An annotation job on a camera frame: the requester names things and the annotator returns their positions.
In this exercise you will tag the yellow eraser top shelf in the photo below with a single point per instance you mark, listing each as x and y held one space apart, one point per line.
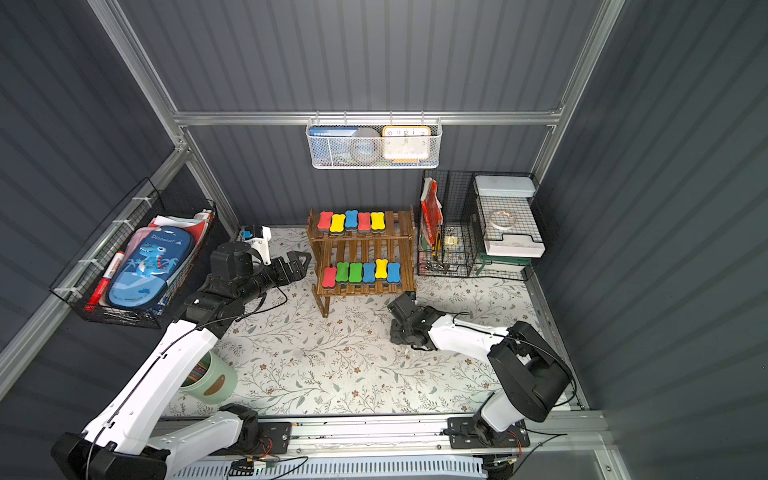
337 226

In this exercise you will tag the blue eraser lower shelf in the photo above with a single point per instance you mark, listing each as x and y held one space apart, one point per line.
368 274

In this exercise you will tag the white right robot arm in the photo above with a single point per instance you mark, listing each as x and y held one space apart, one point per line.
532 376

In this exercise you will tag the yellow eraser shelf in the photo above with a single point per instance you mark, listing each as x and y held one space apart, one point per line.
381 269
337 226

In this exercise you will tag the blue dinosaur pencil case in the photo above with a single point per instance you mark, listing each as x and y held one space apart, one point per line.
143 277

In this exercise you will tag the blue eraser shelf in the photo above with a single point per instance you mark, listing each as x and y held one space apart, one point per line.
368 274
351 220

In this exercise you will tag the yellow alarm clock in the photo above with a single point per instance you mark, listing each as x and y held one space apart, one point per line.
406 143

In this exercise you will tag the green pen cup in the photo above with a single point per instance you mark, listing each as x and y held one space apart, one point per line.
211 381

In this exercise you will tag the blue box in basket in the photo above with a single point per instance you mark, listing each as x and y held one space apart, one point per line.
330 145

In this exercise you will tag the green eraser lower shelf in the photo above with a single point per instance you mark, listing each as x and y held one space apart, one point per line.
342 272

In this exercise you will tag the black wire desk organizer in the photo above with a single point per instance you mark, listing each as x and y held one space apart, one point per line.
465 228

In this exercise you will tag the wooden two-tier shelf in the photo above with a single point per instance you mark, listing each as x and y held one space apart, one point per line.
396 244

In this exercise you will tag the red eraser top shelf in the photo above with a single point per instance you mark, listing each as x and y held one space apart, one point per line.
324 221

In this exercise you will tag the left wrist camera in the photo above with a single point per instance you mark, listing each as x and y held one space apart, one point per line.
257 237

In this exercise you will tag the grey tape roll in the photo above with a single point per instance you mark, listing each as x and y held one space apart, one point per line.
365 146

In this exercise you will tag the white box on organizer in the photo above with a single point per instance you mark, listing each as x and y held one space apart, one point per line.
504 186

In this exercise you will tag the blue eraser top shelf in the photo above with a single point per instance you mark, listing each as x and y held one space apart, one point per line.
351 220

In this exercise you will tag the clear tape roll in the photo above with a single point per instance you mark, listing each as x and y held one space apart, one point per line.
502 220

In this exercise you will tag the yellow eraser lower shelf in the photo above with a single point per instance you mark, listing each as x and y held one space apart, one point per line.
381 269

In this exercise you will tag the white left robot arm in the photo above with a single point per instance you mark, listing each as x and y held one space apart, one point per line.
118 443

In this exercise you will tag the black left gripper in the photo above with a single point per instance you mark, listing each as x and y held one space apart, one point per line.
285 265

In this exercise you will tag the red eraser lower shelf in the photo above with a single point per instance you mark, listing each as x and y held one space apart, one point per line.
329 277

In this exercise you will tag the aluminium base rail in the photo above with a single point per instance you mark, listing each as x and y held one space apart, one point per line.
388 435

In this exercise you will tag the black wire side basket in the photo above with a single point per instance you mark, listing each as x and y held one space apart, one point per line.
146 207

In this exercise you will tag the red eraser shelf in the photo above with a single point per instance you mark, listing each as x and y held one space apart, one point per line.
329 277
324 221

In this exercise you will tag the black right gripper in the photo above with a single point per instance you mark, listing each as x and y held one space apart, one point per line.
405 312

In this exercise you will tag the white wire wall basket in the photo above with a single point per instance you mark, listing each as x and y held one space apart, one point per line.
382 164

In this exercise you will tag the red marker pen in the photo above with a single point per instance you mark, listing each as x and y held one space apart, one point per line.
97 298

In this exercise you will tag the white plastic box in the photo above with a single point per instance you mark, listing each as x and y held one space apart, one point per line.
515 245

